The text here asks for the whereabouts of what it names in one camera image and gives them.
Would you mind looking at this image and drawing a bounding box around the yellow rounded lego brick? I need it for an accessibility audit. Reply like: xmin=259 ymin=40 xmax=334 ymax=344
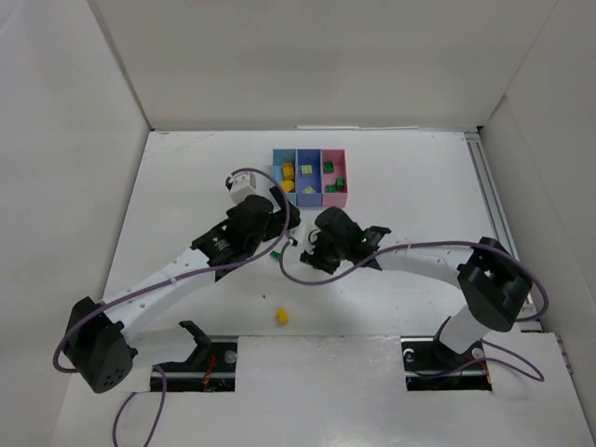
xmin=281 ymin=180 xmax=295 ymax=193

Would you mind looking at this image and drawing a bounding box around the yellow arch lego brick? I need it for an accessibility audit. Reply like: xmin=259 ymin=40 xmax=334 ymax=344
xmin=282 ymin=163 xmax=295 ymax=182

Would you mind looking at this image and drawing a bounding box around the green number lego brick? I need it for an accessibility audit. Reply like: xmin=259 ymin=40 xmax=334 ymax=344
xmin=322 ymin=161 xmax=334 ymax=173

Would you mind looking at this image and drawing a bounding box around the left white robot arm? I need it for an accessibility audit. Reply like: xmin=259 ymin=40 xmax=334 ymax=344
xmin=59 ymin=187 xmax=301 ymax=394

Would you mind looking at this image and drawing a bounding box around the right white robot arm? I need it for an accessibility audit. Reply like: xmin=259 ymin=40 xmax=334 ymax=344
xmin=300 ymin=207 xmax=534 ymax=355

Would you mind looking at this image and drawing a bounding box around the pink container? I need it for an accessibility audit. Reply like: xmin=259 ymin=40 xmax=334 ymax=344
xmin=321 ymin=149 xmax=348 ymax=208

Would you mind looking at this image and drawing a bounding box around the light blue container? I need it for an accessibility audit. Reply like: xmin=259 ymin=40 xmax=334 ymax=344
xmin=272 ymin=149 xmax=297 ymax=205

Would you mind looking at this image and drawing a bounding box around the small yellow lego brick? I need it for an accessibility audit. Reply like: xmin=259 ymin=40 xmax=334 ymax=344
xmin=276 ymin=308 xmax=290 ymax=325

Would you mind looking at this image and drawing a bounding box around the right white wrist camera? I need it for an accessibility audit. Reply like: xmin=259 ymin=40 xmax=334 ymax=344
xmin=289 ymin=224 xmax=319 ymax=252

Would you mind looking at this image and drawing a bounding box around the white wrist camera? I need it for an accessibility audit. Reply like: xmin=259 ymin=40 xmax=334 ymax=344
xmin=289 ymin=224 xmax=319 ymax=252
xmin=225 ymin=171 xmax=258 ymax=205

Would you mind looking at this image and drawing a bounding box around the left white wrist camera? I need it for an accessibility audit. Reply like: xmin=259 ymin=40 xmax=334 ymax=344
xmin=225 ymin=171 xmax=258 ymax=205

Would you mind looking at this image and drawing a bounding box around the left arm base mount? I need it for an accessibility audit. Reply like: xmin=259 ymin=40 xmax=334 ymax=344
xmin=159 ymin=320 xmax=238 ymax=393

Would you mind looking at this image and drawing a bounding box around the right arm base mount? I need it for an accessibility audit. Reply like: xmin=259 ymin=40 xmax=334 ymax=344
xmin=400 ymin=336 xmax=493 ymax=392

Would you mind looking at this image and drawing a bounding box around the aluminium rail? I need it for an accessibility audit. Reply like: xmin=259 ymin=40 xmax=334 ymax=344
xmin=464 ymin=131 xmax=544 ymax=332

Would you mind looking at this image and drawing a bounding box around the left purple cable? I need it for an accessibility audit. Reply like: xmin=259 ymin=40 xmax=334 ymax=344
xmin=53 ymin=168 xmax=292 ymax=447

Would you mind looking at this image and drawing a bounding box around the purple cable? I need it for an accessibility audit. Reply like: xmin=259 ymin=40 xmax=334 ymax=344
xmin=53 ymin=168 xmax=292 ymax=447
xmin=278 ymin=237 xmax=550 ymax=384

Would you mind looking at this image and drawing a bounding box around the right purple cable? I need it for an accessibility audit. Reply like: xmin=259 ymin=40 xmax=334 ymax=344
xmin=278 ymin=237 xmax=550 ymax=384

